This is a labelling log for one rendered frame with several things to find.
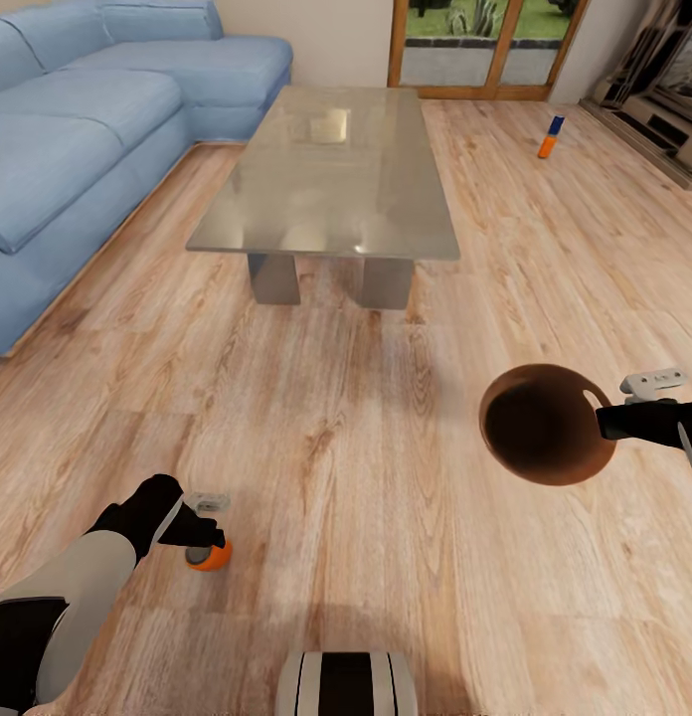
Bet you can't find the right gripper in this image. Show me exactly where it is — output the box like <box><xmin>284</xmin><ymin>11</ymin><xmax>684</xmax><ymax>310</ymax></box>
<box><xmin>596</xmin><ymin>399</ymin><xmax>677</xmax><ymax>445</ymax></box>

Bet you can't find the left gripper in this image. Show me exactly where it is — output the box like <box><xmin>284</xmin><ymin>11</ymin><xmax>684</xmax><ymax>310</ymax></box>
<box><xmin>158</xmin><ymin>505</ymin><xmax>227</xmax><ymax>549</ymax></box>

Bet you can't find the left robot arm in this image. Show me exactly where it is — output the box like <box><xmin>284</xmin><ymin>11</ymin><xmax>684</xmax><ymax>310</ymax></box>
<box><xmin>0</xmin><ymin>472</ymin><xmax>231</xmax><ymax>716</ymax></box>

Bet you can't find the can of soda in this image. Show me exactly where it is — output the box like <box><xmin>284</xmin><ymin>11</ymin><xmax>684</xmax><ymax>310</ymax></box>
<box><xmin>185</xmin><ymin>539</ymin><xmax>232</xmax><ymax>571</ymax></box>
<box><xmin>538</xmin><ymin>134</ymin><xmax>556</xmax><ymax>159</ymax></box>
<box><xmin>548</xmin><ymin>114</ymin><xmax>565</xmax><ymax>135</ymax></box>

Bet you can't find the trash can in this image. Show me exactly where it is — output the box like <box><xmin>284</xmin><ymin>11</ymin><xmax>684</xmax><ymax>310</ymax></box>
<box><xmin>478</xmin><ymin>363</ymin><xmax>618</xmax><ymax>487</ymax></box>

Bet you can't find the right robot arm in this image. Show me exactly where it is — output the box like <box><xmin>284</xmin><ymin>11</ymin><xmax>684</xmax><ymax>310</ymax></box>
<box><xmin>596</xmin><ymin>368</ymin><xmax>692</xmax><ymax>467</ymax></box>

